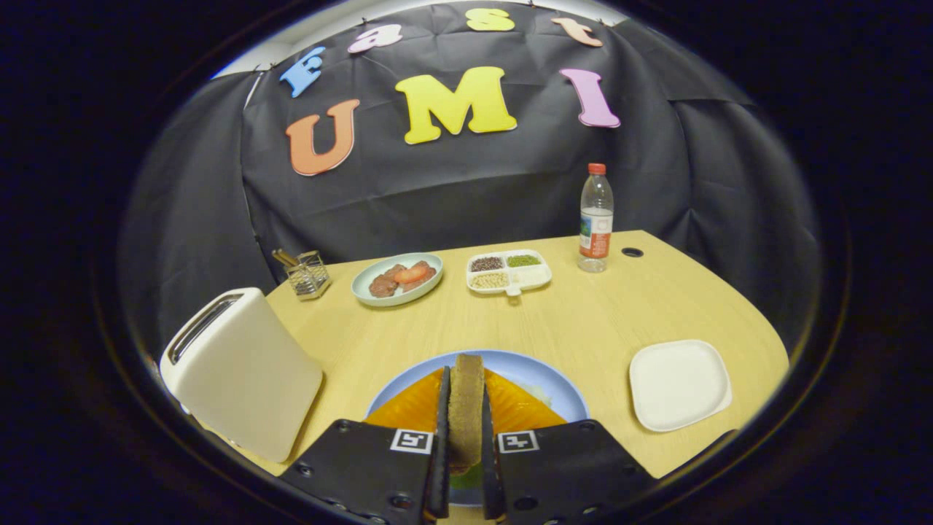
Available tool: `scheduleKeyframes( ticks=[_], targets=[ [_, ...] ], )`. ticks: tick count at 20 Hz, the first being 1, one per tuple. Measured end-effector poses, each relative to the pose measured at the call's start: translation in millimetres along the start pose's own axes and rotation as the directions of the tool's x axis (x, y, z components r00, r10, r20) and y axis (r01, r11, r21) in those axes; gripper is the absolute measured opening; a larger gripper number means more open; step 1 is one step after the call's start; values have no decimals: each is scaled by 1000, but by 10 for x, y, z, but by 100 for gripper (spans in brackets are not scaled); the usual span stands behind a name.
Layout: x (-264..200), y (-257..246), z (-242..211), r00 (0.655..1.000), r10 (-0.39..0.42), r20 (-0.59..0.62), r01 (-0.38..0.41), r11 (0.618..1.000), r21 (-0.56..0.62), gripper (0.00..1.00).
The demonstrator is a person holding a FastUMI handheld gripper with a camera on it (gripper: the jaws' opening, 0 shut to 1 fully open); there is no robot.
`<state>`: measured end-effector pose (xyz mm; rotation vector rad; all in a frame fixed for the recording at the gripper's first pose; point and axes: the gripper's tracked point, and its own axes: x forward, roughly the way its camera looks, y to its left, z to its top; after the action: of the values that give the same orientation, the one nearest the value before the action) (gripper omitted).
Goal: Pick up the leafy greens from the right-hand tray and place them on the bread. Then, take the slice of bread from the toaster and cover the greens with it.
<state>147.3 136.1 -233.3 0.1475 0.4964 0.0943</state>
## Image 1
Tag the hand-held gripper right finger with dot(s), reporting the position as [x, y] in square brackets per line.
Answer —
[490, 474]

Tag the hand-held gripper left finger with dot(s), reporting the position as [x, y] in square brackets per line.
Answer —
[439, 467]

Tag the green lettuce leaf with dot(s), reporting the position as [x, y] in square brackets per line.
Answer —
[466, 480]

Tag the brown bread slice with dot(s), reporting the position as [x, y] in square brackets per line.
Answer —
[466, 408]

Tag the blue round plate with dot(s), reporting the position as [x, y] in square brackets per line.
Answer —
[510, 364]

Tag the pale green round plate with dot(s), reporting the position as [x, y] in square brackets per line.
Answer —
[397, 300]

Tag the brown meat slice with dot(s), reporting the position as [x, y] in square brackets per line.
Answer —
[428, 275]
[382, 286]

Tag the pale beans pile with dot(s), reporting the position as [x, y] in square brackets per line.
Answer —
[490, 281]

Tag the red tomato slice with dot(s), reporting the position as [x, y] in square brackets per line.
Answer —
[412, 275]

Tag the white divided dish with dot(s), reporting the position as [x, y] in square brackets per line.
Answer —
[532, 277]

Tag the white square plate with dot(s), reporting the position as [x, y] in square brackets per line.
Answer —
[678, 386]

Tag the dark beans pile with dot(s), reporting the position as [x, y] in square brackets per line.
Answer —
[487, 264]

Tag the white toaster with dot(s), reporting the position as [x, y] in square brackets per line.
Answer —
[248, 379]

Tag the green beans pile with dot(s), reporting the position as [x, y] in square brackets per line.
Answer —
[523, 260]

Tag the clear red-capped water bottle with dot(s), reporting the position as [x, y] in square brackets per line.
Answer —
[595, 240]

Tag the wooden chopstick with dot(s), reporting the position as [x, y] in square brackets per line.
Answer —
[280, 257]
[286, 255]

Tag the black backdrop cloth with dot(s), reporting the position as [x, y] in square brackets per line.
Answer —
[466, 189]

